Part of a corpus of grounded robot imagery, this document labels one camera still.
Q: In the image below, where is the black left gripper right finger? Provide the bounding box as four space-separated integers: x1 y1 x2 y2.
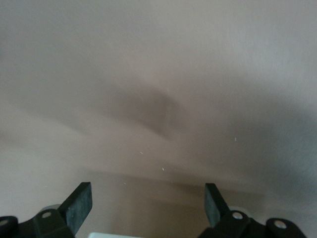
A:
197 182 267 238

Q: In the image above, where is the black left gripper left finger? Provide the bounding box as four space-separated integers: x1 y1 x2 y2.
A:
17 181 93 238

